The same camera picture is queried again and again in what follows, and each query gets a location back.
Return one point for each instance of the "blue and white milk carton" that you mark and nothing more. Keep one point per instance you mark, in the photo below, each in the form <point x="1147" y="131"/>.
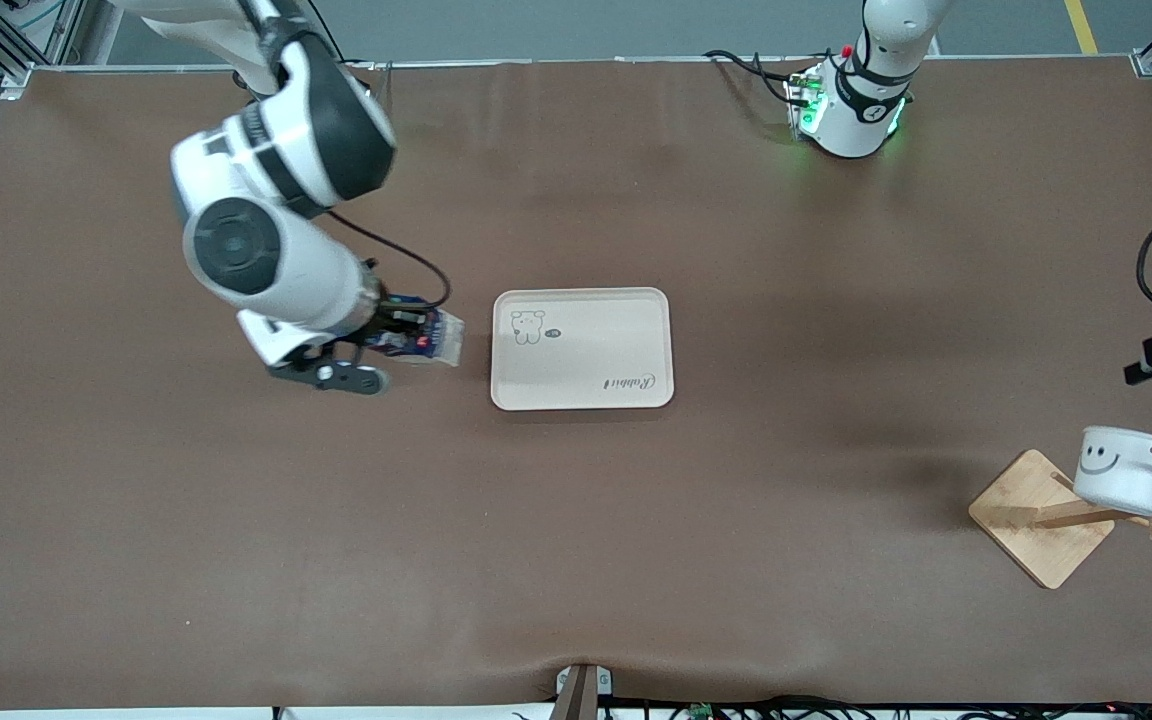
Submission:
<point x="446" y="340"/>

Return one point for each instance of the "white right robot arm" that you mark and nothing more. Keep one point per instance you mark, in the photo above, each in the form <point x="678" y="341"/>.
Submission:
<point x="276" y="250"/>

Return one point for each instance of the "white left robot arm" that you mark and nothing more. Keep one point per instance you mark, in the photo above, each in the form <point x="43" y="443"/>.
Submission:
<point x="856" y="120"/>

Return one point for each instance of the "wooden cup rack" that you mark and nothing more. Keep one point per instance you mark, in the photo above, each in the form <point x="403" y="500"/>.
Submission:
<point x="1036" y="540"/>

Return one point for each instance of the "cream tray with rabbit print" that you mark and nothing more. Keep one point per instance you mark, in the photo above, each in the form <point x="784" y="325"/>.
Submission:
<point x="586" y="350"/>

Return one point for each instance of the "small green circuit board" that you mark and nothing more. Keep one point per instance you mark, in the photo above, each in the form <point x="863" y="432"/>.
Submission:
<point x="702" y="712"/>

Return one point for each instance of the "metal table clamp bracket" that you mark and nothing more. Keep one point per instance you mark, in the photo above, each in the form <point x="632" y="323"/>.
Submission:
<point x="583" y="695"/>

